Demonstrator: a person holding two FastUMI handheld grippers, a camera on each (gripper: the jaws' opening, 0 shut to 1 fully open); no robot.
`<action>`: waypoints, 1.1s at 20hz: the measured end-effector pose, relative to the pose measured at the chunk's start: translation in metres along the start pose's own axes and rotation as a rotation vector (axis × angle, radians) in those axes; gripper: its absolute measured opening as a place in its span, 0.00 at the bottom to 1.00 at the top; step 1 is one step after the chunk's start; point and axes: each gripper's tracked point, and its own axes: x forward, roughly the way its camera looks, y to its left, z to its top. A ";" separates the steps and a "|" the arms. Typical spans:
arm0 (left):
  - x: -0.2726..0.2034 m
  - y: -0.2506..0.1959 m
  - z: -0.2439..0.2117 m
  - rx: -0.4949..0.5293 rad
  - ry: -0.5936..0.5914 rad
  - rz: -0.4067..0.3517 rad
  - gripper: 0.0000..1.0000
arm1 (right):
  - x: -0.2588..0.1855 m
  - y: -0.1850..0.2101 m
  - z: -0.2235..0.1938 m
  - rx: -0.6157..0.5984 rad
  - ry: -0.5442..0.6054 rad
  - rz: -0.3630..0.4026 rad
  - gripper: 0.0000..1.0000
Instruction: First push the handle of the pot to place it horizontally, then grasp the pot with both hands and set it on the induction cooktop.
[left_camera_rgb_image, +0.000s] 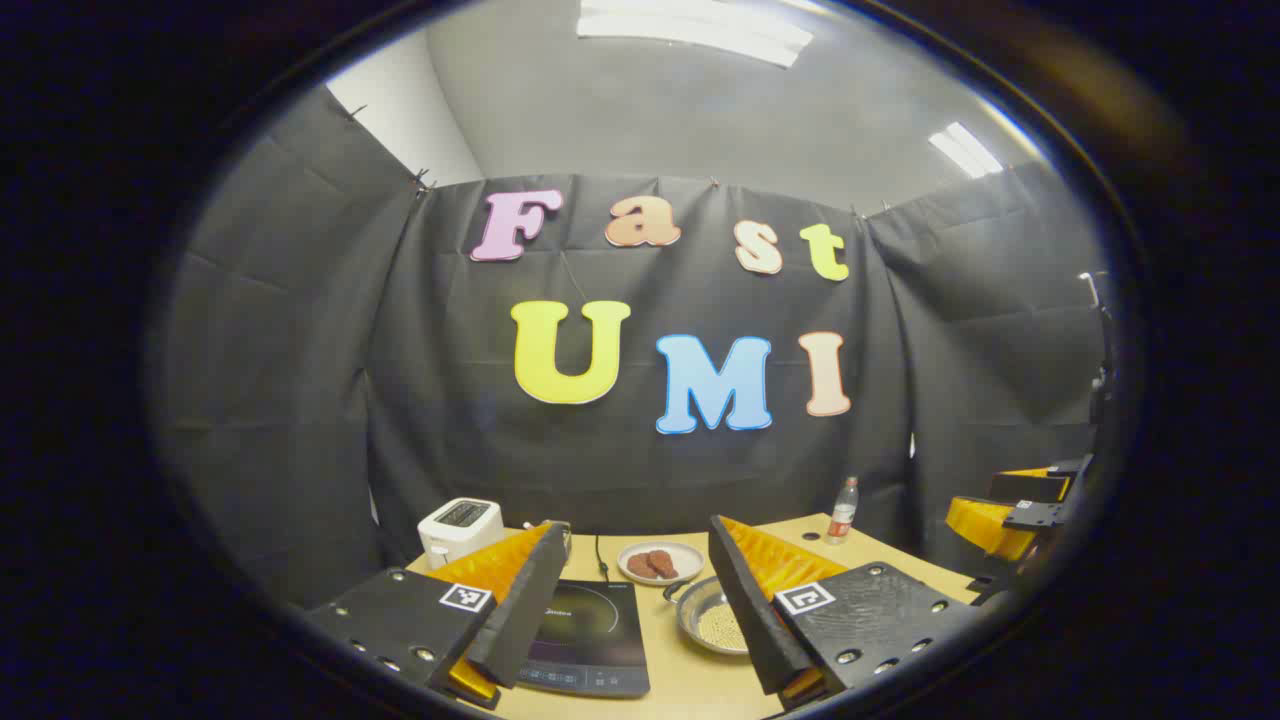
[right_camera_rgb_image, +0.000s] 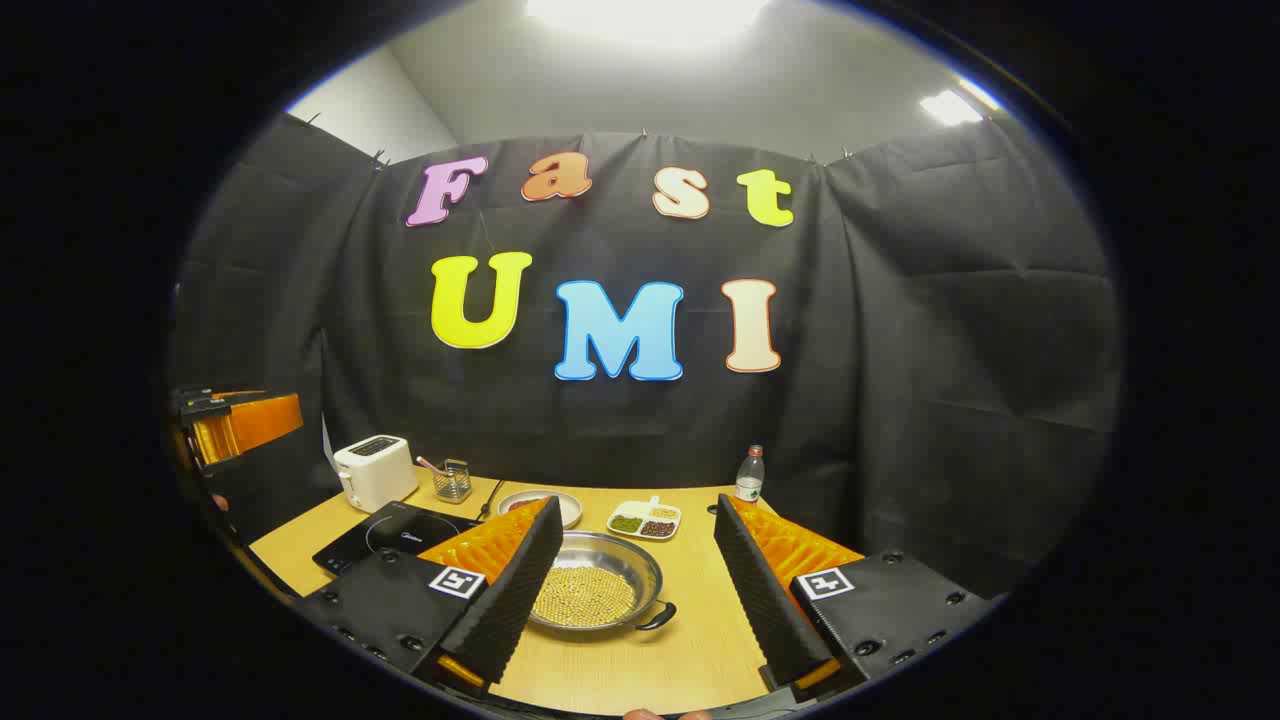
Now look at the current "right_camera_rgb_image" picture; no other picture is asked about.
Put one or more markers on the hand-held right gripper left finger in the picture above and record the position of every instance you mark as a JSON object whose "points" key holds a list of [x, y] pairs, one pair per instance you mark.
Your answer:
{"points": [[510, 600]]}

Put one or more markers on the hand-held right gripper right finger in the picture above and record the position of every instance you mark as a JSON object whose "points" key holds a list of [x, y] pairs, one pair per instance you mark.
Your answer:
{"points": [[765, 600]]}

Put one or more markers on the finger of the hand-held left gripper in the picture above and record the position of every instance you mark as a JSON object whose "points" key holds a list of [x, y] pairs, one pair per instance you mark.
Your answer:
{"points": [[250, 420]]}

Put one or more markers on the pile of yellow soybeans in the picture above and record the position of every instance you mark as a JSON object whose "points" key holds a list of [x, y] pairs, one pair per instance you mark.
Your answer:
{"points": [[590, 597]]}

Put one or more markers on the stainless steel pot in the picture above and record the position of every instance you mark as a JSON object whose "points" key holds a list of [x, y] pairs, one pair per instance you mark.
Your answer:
{"points": [[622, 555]]}

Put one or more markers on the black induction cooktop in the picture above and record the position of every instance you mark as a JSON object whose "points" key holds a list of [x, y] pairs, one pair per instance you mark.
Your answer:
{"points": [[385, 535]]}

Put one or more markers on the white round plate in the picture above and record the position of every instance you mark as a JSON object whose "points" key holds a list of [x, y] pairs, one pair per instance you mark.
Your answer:
{"points": [[568, 508]]}

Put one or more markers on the clear plastic water bottle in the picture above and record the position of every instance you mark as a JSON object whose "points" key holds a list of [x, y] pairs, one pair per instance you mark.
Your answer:
{"points": [[749, 482]]}

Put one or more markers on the clear glass holder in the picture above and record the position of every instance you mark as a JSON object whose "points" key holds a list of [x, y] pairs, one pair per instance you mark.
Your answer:
{"points": [[455, 482]]}

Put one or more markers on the white toaster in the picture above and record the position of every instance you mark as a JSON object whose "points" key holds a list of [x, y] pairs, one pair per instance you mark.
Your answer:
{"points": [[375, 472]]}

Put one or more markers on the white divided bean dish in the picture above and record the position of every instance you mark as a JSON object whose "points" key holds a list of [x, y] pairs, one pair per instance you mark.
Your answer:
{"points": [[645, 520]]}

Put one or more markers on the pink utensil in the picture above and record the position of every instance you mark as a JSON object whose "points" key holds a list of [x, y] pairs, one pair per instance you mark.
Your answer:
{"points": [[428, 464]]}

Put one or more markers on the ceiling light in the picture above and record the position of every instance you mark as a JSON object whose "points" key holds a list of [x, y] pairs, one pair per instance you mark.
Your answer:
{"points": [[950, 107], [645, 12]]}

